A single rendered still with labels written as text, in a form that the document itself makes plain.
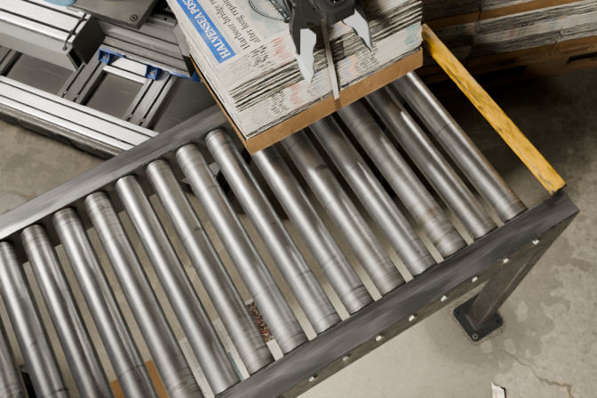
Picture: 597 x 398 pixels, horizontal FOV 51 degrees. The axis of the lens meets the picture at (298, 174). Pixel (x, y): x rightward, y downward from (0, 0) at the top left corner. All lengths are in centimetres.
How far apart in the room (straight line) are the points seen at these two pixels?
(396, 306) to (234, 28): 53
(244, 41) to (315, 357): 52
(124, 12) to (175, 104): 63
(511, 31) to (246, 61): 120
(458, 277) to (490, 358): 83
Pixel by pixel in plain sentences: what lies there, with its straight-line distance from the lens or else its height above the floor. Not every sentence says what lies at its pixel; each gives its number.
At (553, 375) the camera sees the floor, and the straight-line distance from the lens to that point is 194.
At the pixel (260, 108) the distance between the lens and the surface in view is 109.
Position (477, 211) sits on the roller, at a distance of 115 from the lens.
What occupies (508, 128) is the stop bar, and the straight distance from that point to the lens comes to 122.
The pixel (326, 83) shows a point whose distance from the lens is 114.
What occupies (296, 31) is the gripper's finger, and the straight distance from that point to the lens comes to 96.
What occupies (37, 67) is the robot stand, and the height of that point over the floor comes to 21.
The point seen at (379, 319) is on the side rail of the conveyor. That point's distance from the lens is 107.
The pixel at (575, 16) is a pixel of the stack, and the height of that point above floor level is 31.
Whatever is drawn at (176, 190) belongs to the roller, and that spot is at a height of 80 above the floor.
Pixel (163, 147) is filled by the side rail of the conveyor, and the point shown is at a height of 80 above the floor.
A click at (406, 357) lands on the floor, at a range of 188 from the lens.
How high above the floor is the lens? 184
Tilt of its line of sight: 63 degrees down
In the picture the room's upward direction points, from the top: 10 degrees counter-clockwise
